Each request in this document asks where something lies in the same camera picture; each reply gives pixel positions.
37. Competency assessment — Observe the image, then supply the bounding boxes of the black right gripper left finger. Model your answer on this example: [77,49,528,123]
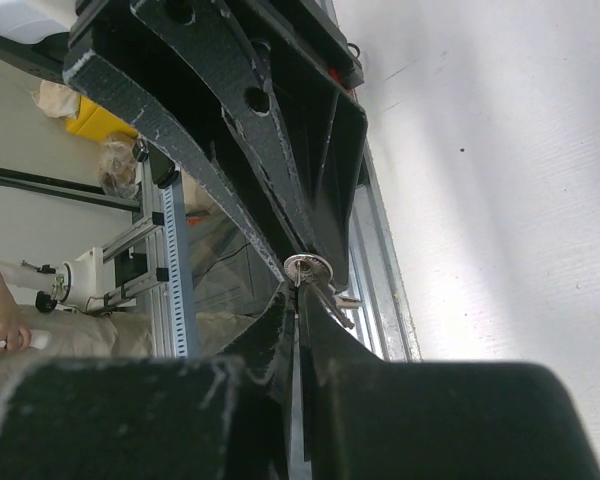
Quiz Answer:
[0,286,294,479]

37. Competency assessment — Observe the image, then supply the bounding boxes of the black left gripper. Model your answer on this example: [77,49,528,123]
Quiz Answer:
[69,1,367,291]

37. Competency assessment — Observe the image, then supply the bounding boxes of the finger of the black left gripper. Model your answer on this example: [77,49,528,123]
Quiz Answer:
[63,49,290,281]

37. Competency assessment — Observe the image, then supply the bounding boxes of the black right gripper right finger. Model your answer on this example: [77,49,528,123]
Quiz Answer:
[298,287,600,479]

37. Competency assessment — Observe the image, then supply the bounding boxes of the silver key pair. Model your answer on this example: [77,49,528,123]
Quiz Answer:
[284,253,361,330]

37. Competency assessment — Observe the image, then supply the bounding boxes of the yellow box under table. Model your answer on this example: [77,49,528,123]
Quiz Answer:
[65,96,137,142]

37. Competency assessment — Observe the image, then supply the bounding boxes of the black smartphone on stand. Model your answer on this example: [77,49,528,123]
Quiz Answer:
[147,144,179,190]

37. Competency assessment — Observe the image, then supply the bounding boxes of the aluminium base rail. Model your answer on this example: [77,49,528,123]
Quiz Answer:
[347,152,421,362]

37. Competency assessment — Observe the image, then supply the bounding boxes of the slotted cable duct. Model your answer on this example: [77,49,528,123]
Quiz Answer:
[162,178,201,358]

